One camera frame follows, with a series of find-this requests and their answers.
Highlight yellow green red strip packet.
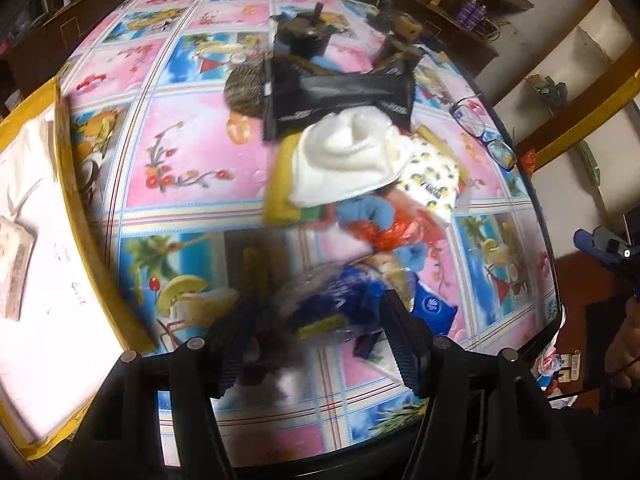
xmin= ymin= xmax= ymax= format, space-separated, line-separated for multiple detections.
xmin=261 ymin=137 xmax=331 ymax=228

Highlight black-framed eyeglasses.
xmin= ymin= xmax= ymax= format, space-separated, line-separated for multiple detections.
xmin=449 ymin=94 xmax=519 ymax=172

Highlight yellow-taped cardboard box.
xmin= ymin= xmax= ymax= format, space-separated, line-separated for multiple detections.
xmin=0 ymin=77 xmax=156 ymax=461

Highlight grey metal clutter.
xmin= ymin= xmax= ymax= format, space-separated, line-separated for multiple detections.
xmin=526 ymin=74 xmax=570 ymax=111

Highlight pink printed tablecloth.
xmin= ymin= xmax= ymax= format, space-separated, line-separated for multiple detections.
xmin=55 ymin=0 xmax=561 ymax=471

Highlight white printed plastic bag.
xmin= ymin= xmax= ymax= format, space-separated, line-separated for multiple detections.
xmin=537 ymin=340 xmax=583 ymax=401

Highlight black snack packet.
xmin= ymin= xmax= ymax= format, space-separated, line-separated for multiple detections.
xmin=262 ymin=55 xmax=418 ymax=141

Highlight brown woven round pad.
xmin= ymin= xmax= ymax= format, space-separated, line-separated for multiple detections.
xmin=223 ymin=60 xmax=273 ymax=117

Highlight white towel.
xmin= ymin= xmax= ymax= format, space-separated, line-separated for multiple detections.
xmin=291 ymin=109 xmax=416 ymax=207

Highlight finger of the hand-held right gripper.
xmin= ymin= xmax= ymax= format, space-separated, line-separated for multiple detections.
xmin=574 ymin=228 xmax=640 ymax=276

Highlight green plastic strip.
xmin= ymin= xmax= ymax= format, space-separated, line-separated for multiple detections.
xmin=579 ymin=139 xmax=602 ymax=187

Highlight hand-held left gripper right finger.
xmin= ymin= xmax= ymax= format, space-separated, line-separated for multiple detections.
xmin=380 ymin=289 xmax=583 ymax=480

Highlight lemon print white cloth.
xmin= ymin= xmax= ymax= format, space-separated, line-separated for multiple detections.
xmin=395 ymin=137 xmax=468 ymax=223

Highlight purple cans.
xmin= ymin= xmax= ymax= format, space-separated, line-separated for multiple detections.
xmin=459 ymin=0 xmax=490 ymax=30

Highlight dark gadget with wooden tip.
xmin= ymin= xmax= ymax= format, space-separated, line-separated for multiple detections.
xmin=369 ymin=0 xmax=426 ymax=75

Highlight blue packet with round logo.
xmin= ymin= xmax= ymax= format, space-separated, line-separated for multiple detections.
xmin=411 ymin=277 xmax=458 ymax=337

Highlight shiny blue packet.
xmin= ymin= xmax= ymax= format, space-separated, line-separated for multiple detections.
xmin=287 ymin=265 xmax=396 ymax=346

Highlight red plastic bag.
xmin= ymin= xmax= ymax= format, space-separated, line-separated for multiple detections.
xmin=347 ymin=207 xmax=446 ymax=253

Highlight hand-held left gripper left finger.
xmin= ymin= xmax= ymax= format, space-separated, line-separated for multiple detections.
xmin=60 ymin=295 xmax=261 ymax=480

